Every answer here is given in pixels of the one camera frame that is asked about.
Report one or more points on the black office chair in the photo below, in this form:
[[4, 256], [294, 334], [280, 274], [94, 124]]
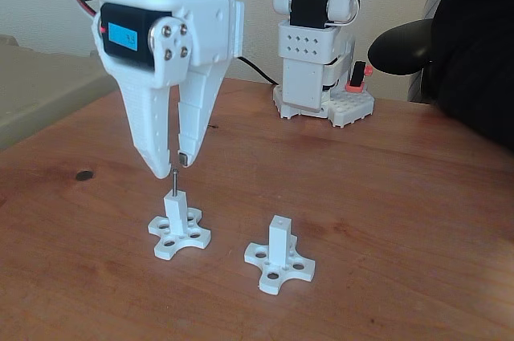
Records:
[[397, 48]]

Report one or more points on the beige plastic bin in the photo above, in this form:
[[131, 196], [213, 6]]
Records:
[[40, 88]]

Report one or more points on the small metal screw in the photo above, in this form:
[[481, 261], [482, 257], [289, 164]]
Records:
[[175, 186]]

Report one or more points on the white cross-base post stand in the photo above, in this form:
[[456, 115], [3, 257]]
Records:
[[280, 240], [176, 212]]

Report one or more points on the orange and black clamp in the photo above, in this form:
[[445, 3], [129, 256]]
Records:
[[359, 76]]

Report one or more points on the person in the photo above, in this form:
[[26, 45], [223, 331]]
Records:
[[482, 56]]

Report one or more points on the white perforated base plate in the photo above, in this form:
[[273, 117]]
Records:
[[353, 110]]

